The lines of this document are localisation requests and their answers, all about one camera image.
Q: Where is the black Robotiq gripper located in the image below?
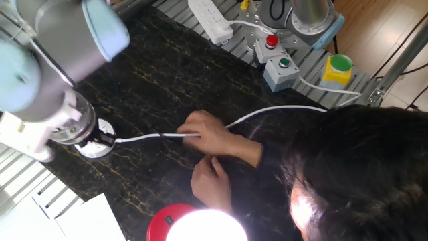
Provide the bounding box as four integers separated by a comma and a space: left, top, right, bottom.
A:
88, 127, 116, 149

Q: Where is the round white power socket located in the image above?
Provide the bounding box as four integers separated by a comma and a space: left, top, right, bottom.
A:
74, 118, 117, 159

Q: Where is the white socket cable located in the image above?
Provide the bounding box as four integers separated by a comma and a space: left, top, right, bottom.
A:
115, 19, 363, 144

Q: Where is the person's right forearm navy sleeve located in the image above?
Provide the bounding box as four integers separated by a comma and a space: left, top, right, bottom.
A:
230, 139, 272, 169

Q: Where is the red gooseneck desk lamp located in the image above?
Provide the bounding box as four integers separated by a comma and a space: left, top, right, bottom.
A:
146, 202, 249, 241

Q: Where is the white rectangular power strip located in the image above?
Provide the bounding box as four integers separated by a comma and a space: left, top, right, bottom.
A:
187, 0, 234, 46

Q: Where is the person's right hand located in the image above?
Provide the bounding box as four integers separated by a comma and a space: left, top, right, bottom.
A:
176, 110, 242, 157

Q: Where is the person's left hand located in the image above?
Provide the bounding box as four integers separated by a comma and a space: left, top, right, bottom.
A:
190, 155, 233, 214

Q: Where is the white paper sheet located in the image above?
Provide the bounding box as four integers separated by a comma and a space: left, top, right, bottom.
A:
0, 197, 68, 241
55, 193, 127, 241

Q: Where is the black marble slab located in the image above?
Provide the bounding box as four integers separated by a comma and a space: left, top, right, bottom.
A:
43, 6, 330, 241

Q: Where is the grey box red button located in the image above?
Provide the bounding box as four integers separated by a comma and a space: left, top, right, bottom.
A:
253, 34, 287, 64

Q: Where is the grey box green button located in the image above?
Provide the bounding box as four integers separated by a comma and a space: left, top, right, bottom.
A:
263, 54, 300, 93

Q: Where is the yellow box green mushroom button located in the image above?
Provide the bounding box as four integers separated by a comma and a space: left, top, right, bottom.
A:
319, 54, 354, 90

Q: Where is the person's head black hair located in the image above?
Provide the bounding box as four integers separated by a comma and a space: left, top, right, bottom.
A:
274, 104, 428, 241

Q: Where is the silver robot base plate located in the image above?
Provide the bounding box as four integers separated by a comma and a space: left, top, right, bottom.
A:
239, 5, 304, 51

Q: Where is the aluminium frame post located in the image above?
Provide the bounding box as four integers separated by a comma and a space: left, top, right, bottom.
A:
367, 23, 428, 106

